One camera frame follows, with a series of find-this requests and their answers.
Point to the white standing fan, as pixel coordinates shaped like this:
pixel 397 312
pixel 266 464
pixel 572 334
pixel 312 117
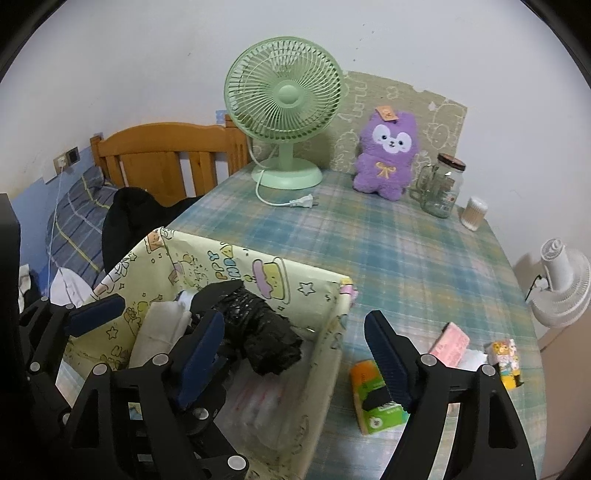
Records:
pixel 563 286

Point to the white plastic wrapper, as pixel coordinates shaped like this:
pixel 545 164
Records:
pixel 473 360

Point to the plaid tablecloth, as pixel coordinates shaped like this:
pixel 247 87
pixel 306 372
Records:
pixel 392 258

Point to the cartoon print tissue packet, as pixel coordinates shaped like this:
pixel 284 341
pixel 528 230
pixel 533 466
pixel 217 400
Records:
pixel 503 360

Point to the black garment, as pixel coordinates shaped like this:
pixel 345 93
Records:
pixel 134 217

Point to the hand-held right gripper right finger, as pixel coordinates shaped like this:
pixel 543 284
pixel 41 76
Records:
pixel 390 369

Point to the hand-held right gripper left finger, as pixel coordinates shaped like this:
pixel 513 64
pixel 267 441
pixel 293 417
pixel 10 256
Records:
pixel 198 364

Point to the green orange tissue packet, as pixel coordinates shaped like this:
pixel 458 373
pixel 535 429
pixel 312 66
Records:
pixel 360 378

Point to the grey white cloth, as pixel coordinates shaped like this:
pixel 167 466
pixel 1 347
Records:
pixel 27 281

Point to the dark bag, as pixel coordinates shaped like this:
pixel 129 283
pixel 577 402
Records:
pixel 272 341

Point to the clear glass mug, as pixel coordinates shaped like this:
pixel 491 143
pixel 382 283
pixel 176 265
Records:
pixel 422 182

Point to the purple plush toy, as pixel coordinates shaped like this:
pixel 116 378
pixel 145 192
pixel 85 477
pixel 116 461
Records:
pixel 383 175

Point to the white garment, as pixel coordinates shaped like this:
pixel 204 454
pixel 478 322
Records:
pixel 69 286

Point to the yellow printed storage box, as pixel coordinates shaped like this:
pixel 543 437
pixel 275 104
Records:
pixel 277 277

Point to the green desk fan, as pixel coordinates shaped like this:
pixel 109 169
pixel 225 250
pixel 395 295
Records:
pixel 286 97

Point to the cotton swab container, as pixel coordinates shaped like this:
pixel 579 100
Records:
pixel 473 214

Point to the blue plaid pillow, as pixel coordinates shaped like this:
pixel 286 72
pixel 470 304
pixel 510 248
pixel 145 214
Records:
pixel 78 217

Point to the wall socket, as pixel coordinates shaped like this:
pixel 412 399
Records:
pixel 69 157

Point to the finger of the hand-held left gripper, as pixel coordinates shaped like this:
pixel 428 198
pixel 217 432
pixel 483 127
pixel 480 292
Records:
pixel 217 295
pixel 99 314

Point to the pink packet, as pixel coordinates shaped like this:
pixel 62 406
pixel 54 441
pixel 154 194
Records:
pixel 450 344

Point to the shiny plastic packet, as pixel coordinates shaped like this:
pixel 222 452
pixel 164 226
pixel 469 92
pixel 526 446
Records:
pixel 268 410

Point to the beige door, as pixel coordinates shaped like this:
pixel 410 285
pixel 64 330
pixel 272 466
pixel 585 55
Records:
pixel 568 392

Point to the glass jar brown lid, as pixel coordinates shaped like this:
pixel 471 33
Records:
pixel 443 194

